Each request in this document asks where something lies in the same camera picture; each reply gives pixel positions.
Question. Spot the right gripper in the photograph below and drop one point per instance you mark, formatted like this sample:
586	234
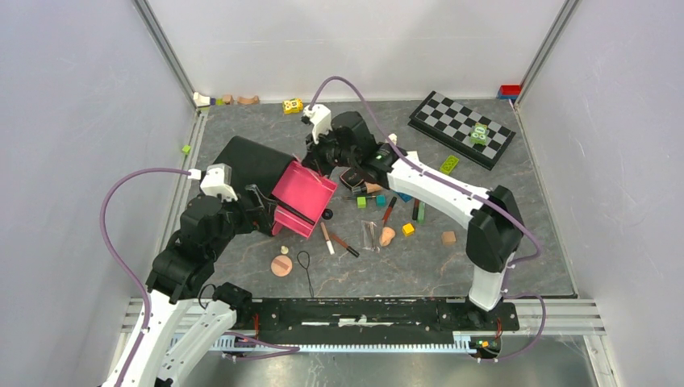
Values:
314	153

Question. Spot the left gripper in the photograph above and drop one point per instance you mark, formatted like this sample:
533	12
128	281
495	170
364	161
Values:
262	214

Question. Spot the black makeup brush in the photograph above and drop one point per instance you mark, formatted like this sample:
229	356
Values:
294	212

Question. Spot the black makeup organizer box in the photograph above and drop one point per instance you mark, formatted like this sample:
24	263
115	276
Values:
253	164

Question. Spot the pink top drawer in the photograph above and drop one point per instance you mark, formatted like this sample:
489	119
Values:
310	200

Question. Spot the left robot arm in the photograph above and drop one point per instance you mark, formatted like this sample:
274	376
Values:
178	275

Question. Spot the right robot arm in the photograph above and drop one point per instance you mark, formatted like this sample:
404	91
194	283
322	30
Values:
490	218

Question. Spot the beige makeup sponge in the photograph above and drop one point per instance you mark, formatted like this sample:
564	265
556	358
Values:
386	236

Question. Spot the black compact case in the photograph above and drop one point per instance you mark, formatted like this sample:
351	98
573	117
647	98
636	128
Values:
350	179

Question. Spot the foundation bottle beige cap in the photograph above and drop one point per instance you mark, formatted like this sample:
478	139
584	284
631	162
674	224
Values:
366	188

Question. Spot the round wooden disc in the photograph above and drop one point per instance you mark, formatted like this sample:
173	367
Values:
281	266

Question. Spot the yellow toy block face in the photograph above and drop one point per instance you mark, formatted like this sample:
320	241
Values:
292	106

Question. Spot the red lip pencil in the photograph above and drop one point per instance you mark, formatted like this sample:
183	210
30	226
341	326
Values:
388	210

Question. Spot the blue lego brick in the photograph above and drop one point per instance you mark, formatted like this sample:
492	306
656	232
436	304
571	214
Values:
404	197

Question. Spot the white concealer pen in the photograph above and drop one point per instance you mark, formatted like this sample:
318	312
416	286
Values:
327	238

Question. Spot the dark brown lipstick pen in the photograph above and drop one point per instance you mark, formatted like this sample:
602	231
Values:
415	209

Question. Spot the clear plastic bag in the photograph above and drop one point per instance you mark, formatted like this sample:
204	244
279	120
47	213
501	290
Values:
370	236

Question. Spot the chessboard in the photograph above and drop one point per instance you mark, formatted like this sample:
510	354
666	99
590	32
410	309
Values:
450	123

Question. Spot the green lego brick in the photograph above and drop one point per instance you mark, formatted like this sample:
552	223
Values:
448	165

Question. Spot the green tube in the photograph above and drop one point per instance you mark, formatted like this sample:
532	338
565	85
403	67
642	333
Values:
421	213

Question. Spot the yellow cube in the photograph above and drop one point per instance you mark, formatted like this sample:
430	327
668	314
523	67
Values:
408	229

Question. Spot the wooden arch block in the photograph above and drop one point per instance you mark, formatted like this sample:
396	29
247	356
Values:
248	100

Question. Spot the white corner block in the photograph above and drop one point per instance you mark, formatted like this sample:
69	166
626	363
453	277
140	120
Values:
201	100

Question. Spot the green toy monster block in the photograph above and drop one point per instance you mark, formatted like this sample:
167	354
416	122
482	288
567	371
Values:
479	134

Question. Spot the brown wooden cube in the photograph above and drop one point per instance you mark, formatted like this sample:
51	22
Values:
448	238

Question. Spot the red blue bricks stack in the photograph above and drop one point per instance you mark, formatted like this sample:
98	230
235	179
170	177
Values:
509	92

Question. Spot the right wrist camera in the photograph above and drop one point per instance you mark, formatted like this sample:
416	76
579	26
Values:
320	118

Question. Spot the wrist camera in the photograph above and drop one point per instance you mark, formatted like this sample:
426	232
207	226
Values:
215	181
320	118

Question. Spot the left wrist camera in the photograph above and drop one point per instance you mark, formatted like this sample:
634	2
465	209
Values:
215	181

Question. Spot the black wire loop tool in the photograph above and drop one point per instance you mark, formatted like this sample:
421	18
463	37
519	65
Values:
304	260

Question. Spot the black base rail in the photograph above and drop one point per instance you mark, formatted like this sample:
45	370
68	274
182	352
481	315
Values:
340	321

